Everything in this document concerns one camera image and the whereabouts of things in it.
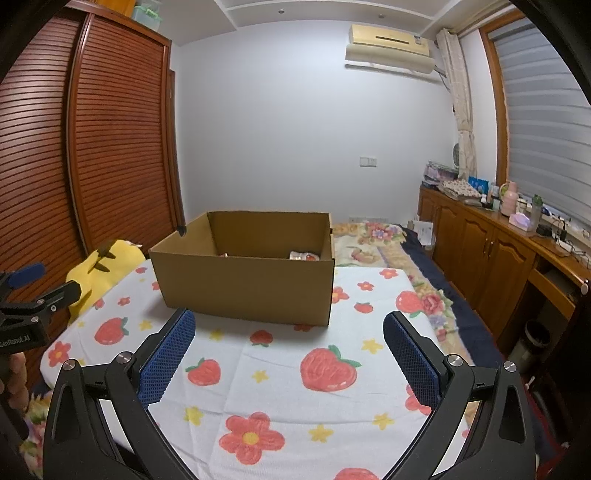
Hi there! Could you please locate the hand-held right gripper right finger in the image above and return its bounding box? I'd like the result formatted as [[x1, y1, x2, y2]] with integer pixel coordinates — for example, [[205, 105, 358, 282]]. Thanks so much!
[[383, 311, 539, 480]]

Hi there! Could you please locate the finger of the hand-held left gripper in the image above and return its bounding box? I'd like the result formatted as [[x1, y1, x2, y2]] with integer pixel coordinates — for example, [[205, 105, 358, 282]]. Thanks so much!
[[0, 281, 82, 315], [0, 262, 47, 291]]

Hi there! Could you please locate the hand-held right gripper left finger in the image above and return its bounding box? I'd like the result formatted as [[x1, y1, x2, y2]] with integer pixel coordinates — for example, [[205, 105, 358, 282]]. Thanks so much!
[[41, 308, 198, 480]]

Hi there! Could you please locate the brown cardboard box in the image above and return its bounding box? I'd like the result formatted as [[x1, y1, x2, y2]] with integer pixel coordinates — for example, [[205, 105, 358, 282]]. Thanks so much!
[[148, 211, 337, 328]]

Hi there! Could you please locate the person's left hand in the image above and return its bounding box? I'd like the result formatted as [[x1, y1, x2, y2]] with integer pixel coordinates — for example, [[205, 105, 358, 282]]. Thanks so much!
[[0, 352, 29, 412]]

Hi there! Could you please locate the yellow plush toy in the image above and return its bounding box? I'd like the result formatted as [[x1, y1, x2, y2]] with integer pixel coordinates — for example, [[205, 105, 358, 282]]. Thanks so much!
[[65, 239, 146, 319]]

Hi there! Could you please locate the strawberry print tablecloth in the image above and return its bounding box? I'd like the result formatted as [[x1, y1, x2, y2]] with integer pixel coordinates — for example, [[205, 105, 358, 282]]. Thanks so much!
[[39, 265, 474, 480]]

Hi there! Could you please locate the wooden cabinet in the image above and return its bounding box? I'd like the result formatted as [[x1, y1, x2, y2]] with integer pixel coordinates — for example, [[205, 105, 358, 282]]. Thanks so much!
[[418, 185, 591, 352]]

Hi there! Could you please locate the grey trash bin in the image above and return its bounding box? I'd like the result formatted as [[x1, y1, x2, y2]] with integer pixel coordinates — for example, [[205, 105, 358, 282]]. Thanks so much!
[[524, 320, 555, 365]]

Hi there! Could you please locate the wooden louvered wardrobe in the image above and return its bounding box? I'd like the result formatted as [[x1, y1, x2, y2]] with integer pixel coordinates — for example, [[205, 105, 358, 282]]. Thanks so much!
[[0, 9, 188, 384]]

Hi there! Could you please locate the white carton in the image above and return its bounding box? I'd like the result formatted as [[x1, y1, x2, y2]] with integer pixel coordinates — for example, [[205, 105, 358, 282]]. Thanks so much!
[[412, 219, 435, 247]]

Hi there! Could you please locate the folded patterned cloth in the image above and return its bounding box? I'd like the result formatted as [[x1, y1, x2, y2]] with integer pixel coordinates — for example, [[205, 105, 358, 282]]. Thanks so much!
[[438, 179, 483, 204]]

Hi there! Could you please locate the pink thermos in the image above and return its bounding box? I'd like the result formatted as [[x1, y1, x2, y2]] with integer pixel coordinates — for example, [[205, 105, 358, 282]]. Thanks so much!
[[500, 181, 518, 217]]

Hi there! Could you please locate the purple bag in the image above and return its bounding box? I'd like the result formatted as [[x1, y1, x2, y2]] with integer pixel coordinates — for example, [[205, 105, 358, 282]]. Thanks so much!
[[422, 161, 458, 186]]

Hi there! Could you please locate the cream curtain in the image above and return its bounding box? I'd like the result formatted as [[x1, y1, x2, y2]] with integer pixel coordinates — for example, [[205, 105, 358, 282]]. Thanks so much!
[[436, 28, 477, 185]]

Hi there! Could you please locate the green storage box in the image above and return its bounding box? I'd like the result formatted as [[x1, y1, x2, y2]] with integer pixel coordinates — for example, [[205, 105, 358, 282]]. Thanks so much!
[[131, 0, 163, 24]]

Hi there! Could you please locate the beige air conditioner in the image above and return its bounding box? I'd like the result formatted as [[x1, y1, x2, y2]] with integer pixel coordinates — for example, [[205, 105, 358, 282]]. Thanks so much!
[[345, 23, 437, 75]]

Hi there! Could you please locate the power strip with cables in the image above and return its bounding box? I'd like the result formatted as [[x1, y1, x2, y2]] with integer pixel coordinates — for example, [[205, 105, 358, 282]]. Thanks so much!
[[538, 217, 591, 259]]

